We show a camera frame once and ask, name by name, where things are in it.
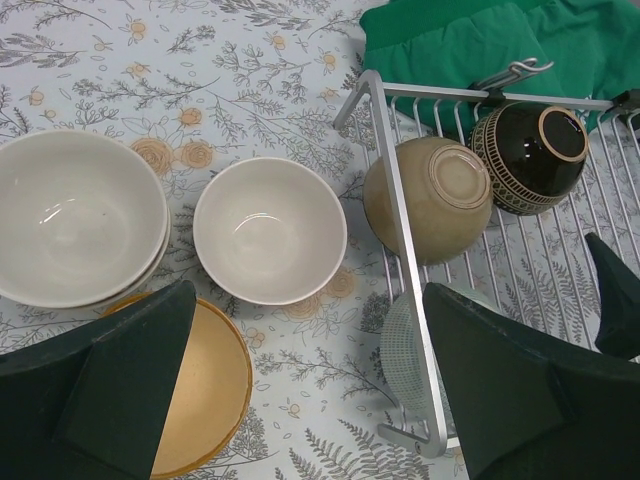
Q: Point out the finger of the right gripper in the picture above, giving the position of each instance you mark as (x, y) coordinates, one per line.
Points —
(618, 333)

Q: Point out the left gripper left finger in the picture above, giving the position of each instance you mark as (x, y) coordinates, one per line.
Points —
(116, 412)

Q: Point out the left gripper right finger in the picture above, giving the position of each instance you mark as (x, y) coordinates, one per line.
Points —
(527, 405)

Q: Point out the pale beige white bowl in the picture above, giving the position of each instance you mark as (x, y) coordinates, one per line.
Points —
(144, 276)

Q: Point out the beige bowl back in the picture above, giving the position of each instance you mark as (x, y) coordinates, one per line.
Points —
(82, 218)

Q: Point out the red floral bowl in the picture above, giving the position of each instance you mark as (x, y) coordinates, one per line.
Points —
(269, 231)

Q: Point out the mint green dotted bowl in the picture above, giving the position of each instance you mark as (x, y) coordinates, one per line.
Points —
(399, 358)

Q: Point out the dark brown patterned bowl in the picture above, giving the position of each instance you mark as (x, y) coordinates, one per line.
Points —
(535, 154)

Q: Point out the green cloth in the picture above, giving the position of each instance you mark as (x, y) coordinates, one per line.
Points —
(592, 45)

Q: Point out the metal wire dish rack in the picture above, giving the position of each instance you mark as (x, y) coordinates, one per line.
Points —
(536, 269)

